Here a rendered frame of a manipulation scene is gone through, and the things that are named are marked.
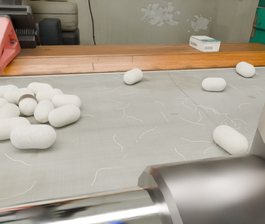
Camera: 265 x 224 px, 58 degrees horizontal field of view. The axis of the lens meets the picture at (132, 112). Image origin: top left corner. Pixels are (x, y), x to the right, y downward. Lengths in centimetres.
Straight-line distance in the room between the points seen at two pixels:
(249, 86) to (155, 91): 15
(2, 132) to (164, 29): 227
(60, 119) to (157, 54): 26
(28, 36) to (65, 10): 73
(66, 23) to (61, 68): 76
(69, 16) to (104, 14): 118
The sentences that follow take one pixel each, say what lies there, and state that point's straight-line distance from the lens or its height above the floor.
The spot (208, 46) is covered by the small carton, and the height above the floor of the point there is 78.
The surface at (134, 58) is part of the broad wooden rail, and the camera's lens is 43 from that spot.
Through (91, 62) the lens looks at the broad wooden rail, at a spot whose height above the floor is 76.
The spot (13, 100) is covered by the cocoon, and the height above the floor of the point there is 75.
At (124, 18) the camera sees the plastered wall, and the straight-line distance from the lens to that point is 234.
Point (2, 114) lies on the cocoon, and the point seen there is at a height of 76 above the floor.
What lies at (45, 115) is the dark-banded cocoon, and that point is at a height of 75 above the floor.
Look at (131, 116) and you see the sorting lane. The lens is 27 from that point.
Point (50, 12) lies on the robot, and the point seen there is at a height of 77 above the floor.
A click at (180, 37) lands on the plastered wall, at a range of 251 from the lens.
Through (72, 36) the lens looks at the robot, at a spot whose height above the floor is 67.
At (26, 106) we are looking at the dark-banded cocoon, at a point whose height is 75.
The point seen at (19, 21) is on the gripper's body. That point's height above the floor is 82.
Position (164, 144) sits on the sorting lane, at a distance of 22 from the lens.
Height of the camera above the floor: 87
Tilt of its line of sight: 27 degrees down
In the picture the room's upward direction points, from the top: 2 degrees clockwise
